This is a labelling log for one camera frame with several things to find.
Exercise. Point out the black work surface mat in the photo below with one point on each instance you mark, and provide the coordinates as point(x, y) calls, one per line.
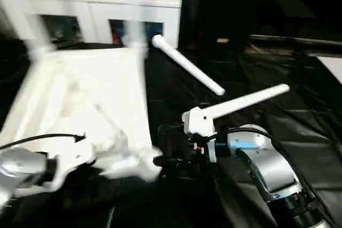
point(176, 100)

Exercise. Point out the dark black cabinet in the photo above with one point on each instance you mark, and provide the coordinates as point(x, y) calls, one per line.
point(267, 1)

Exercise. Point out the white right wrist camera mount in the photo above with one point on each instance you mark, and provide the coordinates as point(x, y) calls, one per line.
point(199, 121)

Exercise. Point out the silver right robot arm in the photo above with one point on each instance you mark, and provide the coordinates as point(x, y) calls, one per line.
point(267, 158)

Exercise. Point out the white plastic table top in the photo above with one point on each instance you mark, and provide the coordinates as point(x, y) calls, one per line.
point(80, 94)

